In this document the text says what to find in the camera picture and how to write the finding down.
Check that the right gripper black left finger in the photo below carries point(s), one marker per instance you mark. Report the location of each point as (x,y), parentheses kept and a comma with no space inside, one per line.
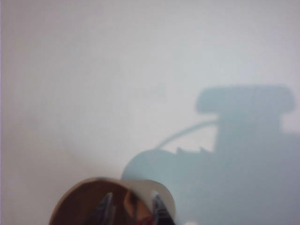
(105,213)

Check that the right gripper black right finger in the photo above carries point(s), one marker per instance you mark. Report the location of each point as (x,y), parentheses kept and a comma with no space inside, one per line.
(161,213)

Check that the brown paper cup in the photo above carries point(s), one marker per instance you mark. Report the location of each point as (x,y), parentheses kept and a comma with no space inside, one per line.
(82,204)

